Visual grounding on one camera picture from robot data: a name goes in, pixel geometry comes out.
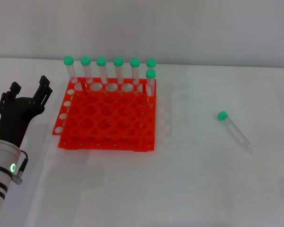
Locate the orange plastic test tube rack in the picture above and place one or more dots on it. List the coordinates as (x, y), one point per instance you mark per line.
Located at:
(109, 113)

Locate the clear green-capped test tube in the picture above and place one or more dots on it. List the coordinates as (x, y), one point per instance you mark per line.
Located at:
(235, 132)
(70, 69)
(102, 71)
(119, 71)
(87, 71)
(151, 62)
(150, 81)
(135, 72)

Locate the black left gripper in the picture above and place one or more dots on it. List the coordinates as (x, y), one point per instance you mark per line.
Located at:
(14, 116)

